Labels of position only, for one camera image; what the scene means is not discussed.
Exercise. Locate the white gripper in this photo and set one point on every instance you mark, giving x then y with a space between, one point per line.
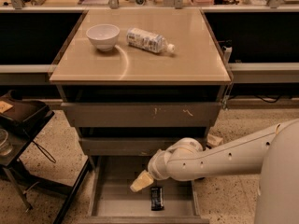
154 166

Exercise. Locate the dark blue rxbar wrapper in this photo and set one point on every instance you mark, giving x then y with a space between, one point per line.
157 200

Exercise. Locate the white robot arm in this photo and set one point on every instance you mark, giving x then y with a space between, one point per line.
272 153

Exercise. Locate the open bottom drawer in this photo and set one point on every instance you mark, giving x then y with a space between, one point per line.
112 201

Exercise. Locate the middle grey drawer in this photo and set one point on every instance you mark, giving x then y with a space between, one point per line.
134 141

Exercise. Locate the grey drawer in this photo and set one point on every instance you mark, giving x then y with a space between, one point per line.
134 141
143 114

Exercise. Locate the top grey drawer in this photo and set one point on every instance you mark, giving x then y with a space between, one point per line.
143 114

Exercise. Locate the grey drawer cabinet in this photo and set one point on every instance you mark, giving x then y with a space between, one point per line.
194 72

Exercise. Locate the crumpled white cloth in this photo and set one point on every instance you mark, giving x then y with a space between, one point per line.
214 141

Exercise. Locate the dark brown tray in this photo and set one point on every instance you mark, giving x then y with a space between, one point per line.
16 112

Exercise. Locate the clear plastic water bottle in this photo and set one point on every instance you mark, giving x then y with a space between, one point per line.
148 41

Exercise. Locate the clear glass jar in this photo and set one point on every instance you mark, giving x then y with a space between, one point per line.
5 146

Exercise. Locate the white ceramic bowl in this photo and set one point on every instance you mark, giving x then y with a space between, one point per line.
103 36

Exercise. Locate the small white spray bottle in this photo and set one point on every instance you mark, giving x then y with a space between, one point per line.
227 50

